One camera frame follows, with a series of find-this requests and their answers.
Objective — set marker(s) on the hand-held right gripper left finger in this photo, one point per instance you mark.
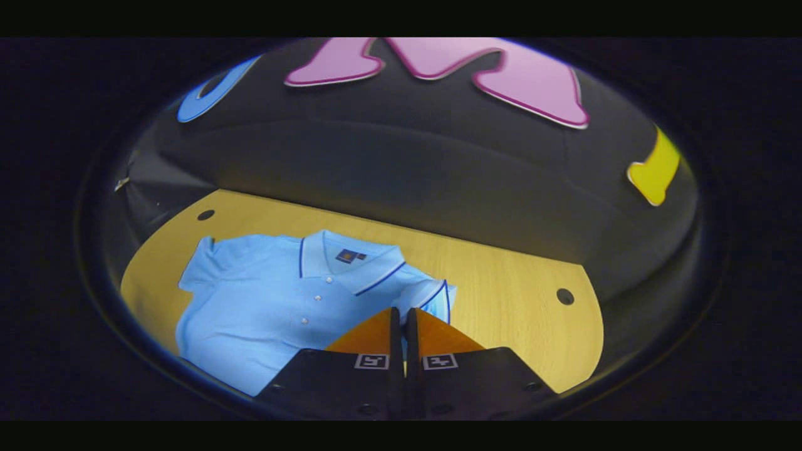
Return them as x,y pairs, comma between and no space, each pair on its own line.
395,338

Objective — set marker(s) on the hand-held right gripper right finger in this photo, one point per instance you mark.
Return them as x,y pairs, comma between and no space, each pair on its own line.
411,341

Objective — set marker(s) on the light blue T-shirt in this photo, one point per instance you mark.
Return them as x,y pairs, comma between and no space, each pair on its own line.
263,307

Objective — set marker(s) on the black backdrop cloth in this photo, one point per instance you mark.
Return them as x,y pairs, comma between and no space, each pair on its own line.
438,163

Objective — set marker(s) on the small white clip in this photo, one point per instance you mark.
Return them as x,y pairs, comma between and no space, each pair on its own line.
122,183

